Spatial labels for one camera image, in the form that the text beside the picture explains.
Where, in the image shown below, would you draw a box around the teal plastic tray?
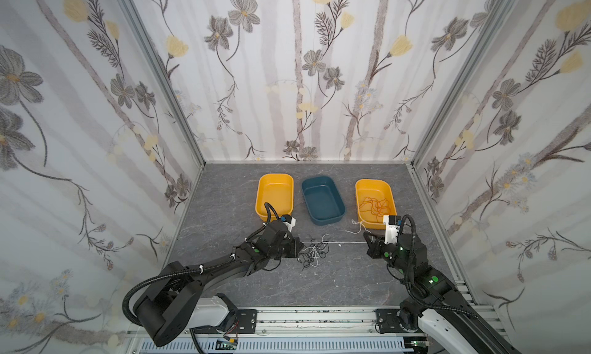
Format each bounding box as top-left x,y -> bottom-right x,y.
301,175 -> 346,226

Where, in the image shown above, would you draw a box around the yellow plastic tray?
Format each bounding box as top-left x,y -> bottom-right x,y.
255,173 -> 294,222
355,179 -> 397,230

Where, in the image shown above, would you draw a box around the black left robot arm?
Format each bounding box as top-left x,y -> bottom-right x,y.
122,203 -> 303,347

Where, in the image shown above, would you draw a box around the left yellow plastic tray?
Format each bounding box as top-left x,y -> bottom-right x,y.
255,173 -> 294,222

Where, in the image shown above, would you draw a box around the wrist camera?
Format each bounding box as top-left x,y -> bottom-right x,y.
281,214 -> 296,232
383,215 -> 402,244

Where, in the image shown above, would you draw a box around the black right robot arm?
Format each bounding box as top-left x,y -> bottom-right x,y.
363,215 -> 519,353

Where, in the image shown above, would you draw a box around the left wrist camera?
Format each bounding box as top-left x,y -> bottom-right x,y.
281,214 -> 296,232

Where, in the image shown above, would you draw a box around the black white cables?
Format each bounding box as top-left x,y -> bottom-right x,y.
296,235 -> 331,270

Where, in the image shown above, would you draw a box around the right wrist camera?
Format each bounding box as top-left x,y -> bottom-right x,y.
383,215 -> 402,244

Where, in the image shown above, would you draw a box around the right yellow plastic tray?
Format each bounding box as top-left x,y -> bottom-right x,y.
355,179 -> 397,230

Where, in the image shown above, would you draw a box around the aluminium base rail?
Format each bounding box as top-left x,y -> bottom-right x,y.
124,305 -> 463,354

